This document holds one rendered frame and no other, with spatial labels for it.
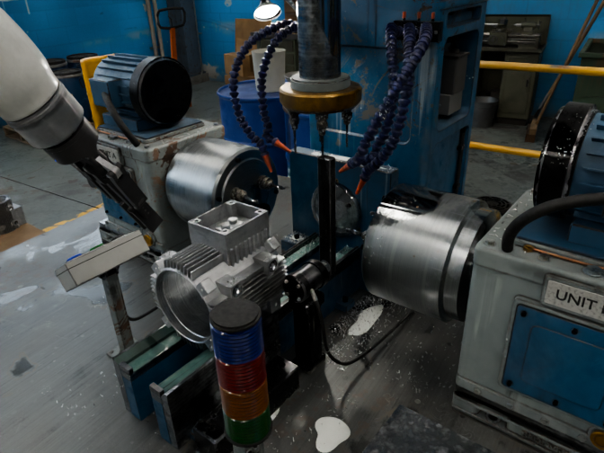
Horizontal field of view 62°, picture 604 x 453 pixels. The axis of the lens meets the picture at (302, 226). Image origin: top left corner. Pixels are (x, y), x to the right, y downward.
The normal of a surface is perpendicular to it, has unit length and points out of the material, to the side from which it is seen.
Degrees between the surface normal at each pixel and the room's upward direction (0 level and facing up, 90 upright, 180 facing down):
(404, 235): 50
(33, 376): 0
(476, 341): 89
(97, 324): 0
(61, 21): 90
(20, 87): 103
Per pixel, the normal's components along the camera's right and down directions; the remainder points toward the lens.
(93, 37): 0.84, 0.22
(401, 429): -0.04, -0.89
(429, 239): -0.50, -0.27
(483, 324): -0.62, 0.37
